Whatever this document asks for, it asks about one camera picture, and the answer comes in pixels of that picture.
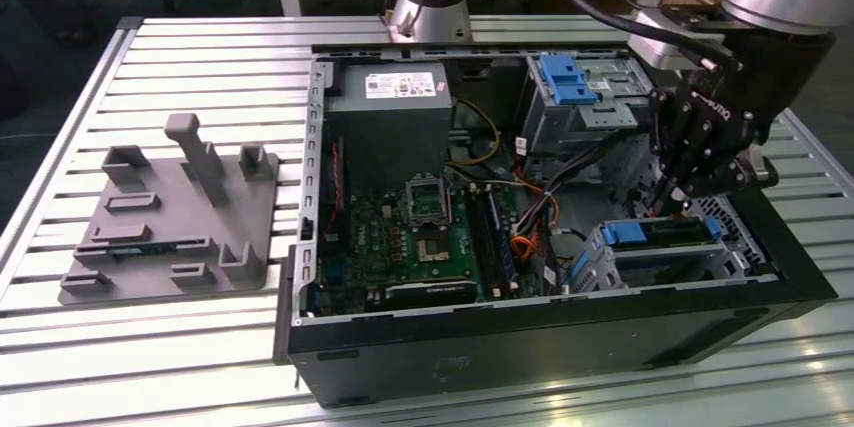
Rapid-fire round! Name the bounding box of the black wire bundle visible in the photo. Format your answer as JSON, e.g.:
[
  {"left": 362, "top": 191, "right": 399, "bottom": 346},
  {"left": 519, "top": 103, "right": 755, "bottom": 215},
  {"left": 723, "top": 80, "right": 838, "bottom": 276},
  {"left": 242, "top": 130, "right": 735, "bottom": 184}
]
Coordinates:
[{"left": 543, "top": 132, "right": 653, "bottom": 196}]

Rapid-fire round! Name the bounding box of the thin red wire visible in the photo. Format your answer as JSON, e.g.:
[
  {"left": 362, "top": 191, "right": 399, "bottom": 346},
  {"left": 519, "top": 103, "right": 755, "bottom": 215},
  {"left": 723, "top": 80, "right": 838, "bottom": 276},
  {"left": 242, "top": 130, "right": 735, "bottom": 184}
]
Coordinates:
[{"left": 330, "top": 139, "right": 346, "bottom": 239}]

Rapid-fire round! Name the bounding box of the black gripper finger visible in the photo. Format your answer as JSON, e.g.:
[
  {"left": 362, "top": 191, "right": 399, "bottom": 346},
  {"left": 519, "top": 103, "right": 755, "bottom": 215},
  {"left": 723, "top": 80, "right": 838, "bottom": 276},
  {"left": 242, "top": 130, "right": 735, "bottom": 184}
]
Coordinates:
[
  {"left": 677, "top": 146, "right": 739, "bottom": 201},
  {"left": 650, "top": 88, "right": 686, "bottom": 218}
]

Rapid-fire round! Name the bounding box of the black RAM slot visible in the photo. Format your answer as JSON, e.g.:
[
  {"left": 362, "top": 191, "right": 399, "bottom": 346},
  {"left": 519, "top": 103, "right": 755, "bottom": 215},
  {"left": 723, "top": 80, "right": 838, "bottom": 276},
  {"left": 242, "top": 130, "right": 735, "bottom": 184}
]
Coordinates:
[
  {"left": 466, "top": 184, "right": 492, "bottom": 301},
  {"left": 486, "top": 186, "right": 522, "bottom": 293}
]

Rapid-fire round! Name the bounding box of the grey power supply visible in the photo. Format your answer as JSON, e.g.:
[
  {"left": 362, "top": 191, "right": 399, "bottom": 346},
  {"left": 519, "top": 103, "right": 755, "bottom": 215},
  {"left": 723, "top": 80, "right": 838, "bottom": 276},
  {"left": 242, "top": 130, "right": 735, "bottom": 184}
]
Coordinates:
[{"left": 324, "top": 62, "right": 454, "bottom": 183}]

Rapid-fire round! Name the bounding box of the yellow and black wire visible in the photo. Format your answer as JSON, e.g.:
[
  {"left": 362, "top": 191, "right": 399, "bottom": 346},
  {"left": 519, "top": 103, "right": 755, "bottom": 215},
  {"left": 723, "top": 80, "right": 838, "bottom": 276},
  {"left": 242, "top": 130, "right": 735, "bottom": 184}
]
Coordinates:
[{"left": 447, "top": 99, "right": 503, "bottom": 168}]

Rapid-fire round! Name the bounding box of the black graphics card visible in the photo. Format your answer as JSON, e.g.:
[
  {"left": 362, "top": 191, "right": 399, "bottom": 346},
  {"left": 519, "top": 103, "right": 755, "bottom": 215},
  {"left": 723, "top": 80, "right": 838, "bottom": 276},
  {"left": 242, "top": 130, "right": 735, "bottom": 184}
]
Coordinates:
[{"left": 383, "top": 279, "right": 480, "bottom": 307}]

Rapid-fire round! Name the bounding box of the blue drive cage latch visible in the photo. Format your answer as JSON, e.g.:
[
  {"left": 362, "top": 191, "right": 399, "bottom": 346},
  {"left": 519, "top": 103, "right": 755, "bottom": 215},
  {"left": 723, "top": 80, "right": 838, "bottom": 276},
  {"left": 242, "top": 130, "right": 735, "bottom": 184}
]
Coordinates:
[{"left": 539, "top": 54, "right": 599, "bottom": 106}]

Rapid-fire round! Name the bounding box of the orange wire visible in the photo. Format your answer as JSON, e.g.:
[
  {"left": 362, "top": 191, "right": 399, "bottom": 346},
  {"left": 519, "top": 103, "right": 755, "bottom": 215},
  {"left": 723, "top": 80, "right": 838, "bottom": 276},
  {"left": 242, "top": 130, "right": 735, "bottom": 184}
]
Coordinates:
[{"left": 510, "top": 234, "right": 546, "bottom": 264}]

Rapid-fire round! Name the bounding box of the hard disk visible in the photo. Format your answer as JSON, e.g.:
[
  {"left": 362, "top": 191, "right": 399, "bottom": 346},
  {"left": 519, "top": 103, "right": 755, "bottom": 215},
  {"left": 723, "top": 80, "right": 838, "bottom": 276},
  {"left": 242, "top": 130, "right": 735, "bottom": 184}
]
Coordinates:
[{"left": 599, "top": 216, "right": 722, "bottom": 251}]

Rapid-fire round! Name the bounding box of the black PC case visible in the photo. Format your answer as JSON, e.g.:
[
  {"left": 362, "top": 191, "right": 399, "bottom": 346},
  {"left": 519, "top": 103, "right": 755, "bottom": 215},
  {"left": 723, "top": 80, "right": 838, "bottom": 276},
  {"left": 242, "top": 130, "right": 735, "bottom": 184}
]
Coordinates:
[{"left": 272, "top": 41, "right": 839, "bottom": 408}]

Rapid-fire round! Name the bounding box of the CPU socket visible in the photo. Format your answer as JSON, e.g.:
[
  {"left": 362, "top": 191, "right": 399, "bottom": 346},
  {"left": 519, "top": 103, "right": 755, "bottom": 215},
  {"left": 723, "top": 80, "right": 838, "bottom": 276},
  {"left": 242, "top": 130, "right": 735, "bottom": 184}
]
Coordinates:
[{"left": 414, "top": 238, "right": 454, "bottom": 264}]

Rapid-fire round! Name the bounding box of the multicoloured wire bundle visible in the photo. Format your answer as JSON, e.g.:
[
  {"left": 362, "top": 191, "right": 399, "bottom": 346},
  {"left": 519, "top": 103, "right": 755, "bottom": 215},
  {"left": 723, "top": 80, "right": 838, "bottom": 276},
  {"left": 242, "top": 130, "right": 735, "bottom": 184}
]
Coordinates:
[{"left": 510, "top": 191, "right": 559, "bottom": 238}]

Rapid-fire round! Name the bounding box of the green RAM stick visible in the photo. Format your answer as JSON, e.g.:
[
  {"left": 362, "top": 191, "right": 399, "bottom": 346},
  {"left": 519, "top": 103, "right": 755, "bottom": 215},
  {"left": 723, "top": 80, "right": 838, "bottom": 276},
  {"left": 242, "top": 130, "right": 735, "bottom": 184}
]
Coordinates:
[{"left": 109, "top": 242, "right": 182, "bottom": 256}]

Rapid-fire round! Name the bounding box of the metal socket cover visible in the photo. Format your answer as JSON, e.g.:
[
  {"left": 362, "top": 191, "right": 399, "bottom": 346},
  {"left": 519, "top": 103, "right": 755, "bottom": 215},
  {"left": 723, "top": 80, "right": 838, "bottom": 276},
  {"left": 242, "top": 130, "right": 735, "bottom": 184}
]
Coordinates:
[{"left": 404, "top": 174, "right": 455, "bottom": 228}]

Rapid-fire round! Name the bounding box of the metal disk bay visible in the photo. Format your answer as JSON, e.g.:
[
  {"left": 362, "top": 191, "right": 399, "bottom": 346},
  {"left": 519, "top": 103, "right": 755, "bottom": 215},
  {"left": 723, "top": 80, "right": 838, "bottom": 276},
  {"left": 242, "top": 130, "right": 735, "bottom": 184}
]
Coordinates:
[{"left": 583, "top": 216, "right": 759, "bottom": 293}]

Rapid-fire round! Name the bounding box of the metal optical drive cage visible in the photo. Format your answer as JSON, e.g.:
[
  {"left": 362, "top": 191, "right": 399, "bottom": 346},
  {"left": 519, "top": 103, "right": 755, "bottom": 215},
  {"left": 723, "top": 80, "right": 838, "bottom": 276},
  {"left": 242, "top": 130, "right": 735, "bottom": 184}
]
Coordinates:
[{"left": 523, "top": 54, "right": 669, "bottom": 173}]

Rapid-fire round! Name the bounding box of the grey parts rack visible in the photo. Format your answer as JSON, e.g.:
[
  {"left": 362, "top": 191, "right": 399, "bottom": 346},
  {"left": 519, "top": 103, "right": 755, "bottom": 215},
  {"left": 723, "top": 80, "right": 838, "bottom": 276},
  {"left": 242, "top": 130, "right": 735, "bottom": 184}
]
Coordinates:
[{"left": 57, "top": 112, "right": 282, "bottom": 306}]

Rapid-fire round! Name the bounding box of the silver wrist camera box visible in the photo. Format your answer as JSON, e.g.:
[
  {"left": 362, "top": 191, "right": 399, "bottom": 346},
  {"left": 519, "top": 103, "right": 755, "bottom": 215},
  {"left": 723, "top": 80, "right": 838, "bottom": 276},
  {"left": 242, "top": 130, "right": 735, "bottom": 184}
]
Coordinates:
[{"left": 626, "top": 9, "right": 726, "bottom": 71}]

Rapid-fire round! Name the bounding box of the green motherboard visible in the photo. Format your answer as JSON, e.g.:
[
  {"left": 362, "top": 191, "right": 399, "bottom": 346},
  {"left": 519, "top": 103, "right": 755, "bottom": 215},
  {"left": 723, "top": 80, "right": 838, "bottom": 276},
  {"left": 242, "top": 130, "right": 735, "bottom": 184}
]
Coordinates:
[{"left": 312, "top": 174, "right": 535, "bottom": 313}]

